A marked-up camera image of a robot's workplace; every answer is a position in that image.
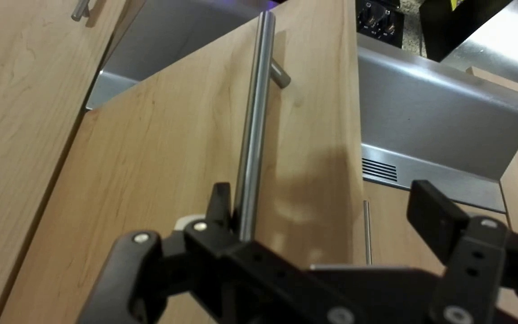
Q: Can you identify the wood cabinet door white inside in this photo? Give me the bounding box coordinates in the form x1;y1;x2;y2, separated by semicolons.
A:
0;0;366;324

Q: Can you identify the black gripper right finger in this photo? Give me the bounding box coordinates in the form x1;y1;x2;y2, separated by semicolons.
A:
406;178;518;324

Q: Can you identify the wide light wood cabinet door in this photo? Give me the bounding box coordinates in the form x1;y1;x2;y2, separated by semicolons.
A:
363;178;518;324

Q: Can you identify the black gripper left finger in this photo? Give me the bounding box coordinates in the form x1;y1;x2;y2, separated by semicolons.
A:
77;180;365;324

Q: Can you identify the stainless steel range hood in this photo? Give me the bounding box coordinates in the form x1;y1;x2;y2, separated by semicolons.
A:
84;0;518;214

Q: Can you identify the black microwave stainless top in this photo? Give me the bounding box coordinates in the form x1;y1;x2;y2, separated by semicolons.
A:
419;0;518;96

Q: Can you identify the narrow long wood cabinet door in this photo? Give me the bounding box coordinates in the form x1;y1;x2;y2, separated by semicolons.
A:
0;0;129;324

